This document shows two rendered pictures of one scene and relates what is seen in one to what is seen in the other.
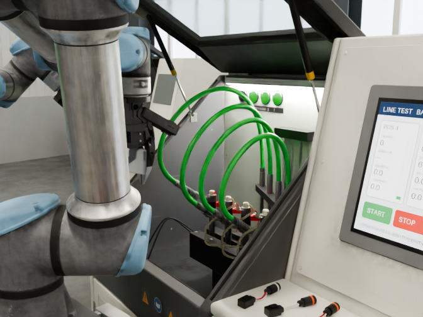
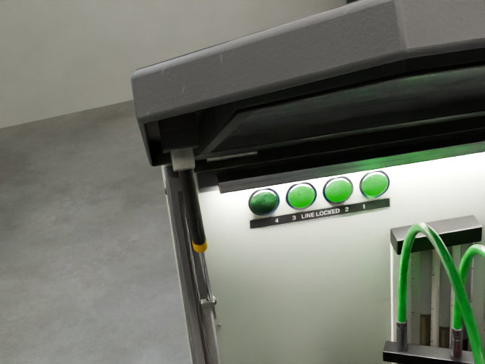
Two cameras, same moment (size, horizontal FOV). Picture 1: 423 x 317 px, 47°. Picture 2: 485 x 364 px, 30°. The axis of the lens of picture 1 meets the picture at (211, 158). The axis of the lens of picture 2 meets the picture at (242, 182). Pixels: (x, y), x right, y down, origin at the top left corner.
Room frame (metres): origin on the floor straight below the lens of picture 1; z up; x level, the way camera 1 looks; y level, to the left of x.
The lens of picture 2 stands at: (1.16, 0.97, 2.12)
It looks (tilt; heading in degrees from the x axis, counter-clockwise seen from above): 30 degrees down; 299
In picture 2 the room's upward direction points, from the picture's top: 6 degrees counter-clockwise
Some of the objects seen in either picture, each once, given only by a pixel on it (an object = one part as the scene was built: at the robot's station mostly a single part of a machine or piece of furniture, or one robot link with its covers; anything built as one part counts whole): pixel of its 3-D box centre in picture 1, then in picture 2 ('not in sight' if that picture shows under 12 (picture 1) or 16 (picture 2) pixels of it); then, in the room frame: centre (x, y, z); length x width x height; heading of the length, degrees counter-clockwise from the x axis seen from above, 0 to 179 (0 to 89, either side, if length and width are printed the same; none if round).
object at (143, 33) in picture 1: (133, 52); not in sight; (1.13, 0.18, 1.51); 0.09 x 0.08 x 0.11; 0
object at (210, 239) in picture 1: (236, 269); not in sight; (1.31, -0.07, 0.91); 0.34 x 0.10 x 0.15; 36
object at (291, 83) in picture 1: (279, 82); (388, 158); (1.57, -0.22, 1.43); 0.54 x 0.03 x 0.02; 36
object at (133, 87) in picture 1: (135, 87); not in sight; (1.13, 0.18, 1.43); 0.08 x 0.08 x 0.05
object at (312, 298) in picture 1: (291, 305); not in sight; (0.94, -0.17, 0.99); 0.12 x 0.02 x 0.02; 117
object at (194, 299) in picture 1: (143, 287); not in sight; (1.27, 0.19, 0.87); 0.62 x 0.04 x 0.16; 36
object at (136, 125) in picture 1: (132, 122); not in sight; (1.13, 0.18, 1.35); 0.09 x 0.08 x 0.12; 125
